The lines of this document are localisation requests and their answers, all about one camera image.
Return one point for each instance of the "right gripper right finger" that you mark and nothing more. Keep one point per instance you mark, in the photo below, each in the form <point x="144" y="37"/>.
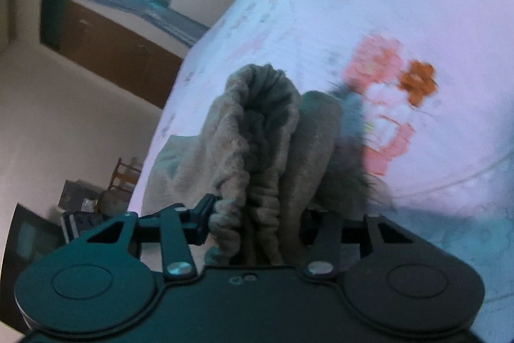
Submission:
<point x="331" y="243"/>

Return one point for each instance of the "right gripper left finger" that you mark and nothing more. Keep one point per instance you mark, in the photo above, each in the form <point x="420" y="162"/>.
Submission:
<point x="176" y="228"/>

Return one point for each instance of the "grey-brown fleece pants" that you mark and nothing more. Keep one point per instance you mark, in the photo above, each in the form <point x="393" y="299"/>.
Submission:
<point x="268" y="153"/>

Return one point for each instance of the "wooden chair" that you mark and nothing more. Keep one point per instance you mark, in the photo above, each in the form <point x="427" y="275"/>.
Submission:
<point x="124" y="177"/>

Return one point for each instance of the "dark cabinet with clutter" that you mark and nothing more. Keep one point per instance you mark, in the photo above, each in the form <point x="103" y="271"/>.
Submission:
<point x="84" y="206"/>

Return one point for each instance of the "brown wooden door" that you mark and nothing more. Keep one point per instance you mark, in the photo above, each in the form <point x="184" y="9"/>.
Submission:
<point x="109" y="50"/>

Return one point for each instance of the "pink floral bed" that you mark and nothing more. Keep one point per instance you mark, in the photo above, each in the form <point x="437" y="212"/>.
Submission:
<point x="426" y="91"/>

